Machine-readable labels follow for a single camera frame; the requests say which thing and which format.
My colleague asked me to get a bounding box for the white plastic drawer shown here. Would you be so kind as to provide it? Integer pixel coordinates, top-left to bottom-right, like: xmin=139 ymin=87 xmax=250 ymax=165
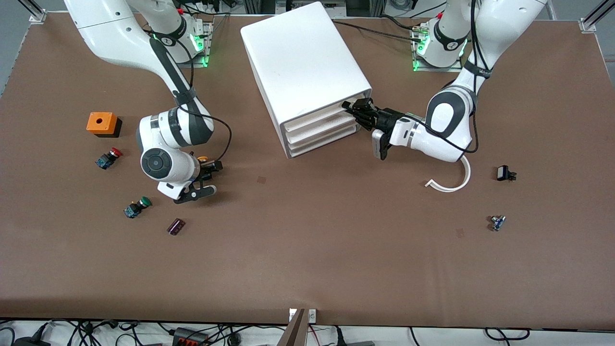
xmin=286 ymin=110 xmax=362 ymax=146
xmin=283 ymin=96 xmax=358 ymax=134
xmin=289 ymin=120 xmax=360 ymax=157

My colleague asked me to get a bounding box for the white drawer cabinet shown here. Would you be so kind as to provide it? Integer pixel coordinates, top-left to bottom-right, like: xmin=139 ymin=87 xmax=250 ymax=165
xmin=240 ymin=1 xmax=373 ymax=159

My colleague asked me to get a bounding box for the white curved plastic strip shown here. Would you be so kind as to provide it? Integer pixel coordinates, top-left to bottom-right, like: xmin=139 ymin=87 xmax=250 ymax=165
xmin=425 ymin=156 xmax=472 ymax=193

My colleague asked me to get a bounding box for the black power strip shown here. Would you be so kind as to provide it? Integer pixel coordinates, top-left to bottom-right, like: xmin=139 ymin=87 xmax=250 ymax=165
xmin=173 ymin=327 xmax=209 ymax=346

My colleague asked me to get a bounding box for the black right camera mount bracket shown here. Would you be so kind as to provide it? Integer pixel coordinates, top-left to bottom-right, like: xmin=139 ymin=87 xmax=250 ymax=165
xmin=173 ymin=179 xmax=218 ymax=205

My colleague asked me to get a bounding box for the green push button switch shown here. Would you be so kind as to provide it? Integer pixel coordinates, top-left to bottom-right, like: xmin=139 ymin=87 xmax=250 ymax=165
xmin=123 ymin=196 xmax=152 ymax=220

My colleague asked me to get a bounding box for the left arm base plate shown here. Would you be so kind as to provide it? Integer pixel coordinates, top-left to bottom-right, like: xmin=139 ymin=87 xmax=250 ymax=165
xmin=412 ymin=29 xmax=463 ymax=73

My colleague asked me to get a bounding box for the thin black cable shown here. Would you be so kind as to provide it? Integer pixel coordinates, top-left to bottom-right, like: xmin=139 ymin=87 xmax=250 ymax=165
xmin=380 ymin=14 xmax=428 ymax=32

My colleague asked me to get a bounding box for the red push button switch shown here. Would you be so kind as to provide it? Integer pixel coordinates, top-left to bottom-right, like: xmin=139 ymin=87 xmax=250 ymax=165
xmin=95 ymin=148 xmax=123 ymax=170

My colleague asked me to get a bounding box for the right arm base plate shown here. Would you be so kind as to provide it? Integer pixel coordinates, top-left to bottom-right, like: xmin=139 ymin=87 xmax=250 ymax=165
xmin=159 ymin=22 xmax=213 ymax=68

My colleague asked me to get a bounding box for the orange button enclosure box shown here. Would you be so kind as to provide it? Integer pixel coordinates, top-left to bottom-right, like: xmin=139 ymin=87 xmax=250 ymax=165
xmin=86 ymin=111 xmax=123 ymax=138

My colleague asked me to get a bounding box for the brown wooden post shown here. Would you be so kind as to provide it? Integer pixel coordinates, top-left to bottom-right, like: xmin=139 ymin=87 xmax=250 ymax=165
xmin=276 ymin=308 xmax=310 ymax=346

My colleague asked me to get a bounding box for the black plug with cable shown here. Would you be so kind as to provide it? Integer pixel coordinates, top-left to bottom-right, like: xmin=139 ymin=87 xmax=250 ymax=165
xmin=334 ymin=327 xmax=375 ymax=346

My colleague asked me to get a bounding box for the looped black cable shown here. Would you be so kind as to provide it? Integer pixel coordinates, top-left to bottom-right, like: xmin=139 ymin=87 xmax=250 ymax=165
xmin=484 ymin=328 xmax=530 ymax=342

